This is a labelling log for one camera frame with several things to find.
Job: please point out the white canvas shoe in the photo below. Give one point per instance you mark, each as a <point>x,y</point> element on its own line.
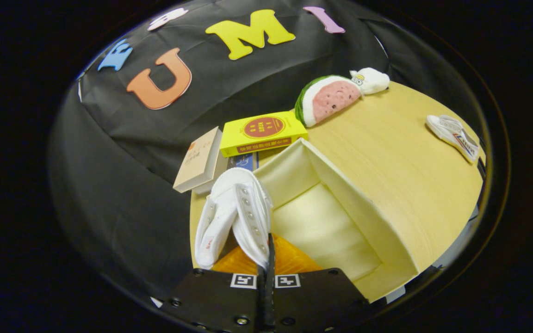
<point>248,208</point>
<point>454,135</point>

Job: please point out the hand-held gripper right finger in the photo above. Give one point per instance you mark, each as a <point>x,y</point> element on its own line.
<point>312,300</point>

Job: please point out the blue book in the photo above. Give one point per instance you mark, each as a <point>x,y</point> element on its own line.
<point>244,161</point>

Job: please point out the yellow book with red circle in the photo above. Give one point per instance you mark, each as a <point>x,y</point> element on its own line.
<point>262,132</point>

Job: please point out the watermelon slice plush toy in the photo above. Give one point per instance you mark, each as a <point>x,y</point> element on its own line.
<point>331,99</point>

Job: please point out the beige book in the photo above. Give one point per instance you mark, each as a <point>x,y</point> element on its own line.
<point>199,159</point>

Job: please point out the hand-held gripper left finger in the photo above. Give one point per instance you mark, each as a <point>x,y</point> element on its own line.
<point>215,300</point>

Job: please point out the white plush toy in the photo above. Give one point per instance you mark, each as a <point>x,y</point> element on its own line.
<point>372,81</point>

